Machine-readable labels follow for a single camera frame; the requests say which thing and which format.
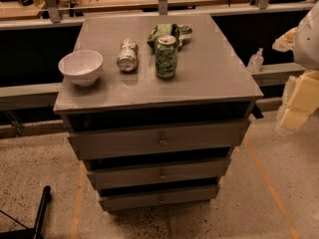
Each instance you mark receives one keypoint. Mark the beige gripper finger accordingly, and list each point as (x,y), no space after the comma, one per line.
(286,42)

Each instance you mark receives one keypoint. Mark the green soda can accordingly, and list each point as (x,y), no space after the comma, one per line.
(166,56)

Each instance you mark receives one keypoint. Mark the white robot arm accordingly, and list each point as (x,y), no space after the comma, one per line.
(303,41)

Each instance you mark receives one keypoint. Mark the silver lying soda can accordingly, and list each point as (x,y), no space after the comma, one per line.
(127,60)

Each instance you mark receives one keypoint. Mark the clear plastic bottle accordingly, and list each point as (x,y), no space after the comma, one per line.
(256,61)

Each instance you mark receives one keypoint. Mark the green chip bag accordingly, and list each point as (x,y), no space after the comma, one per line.
(181,32)

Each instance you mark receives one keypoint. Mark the grey drawer cabinet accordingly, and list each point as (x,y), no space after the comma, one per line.
(147,141)

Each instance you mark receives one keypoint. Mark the white bowl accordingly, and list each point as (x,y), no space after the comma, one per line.
(82,67)

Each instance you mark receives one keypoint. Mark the grey metal railing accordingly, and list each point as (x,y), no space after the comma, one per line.
(43,13)

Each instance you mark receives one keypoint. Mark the black stand leg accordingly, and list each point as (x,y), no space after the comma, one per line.
(34,232)

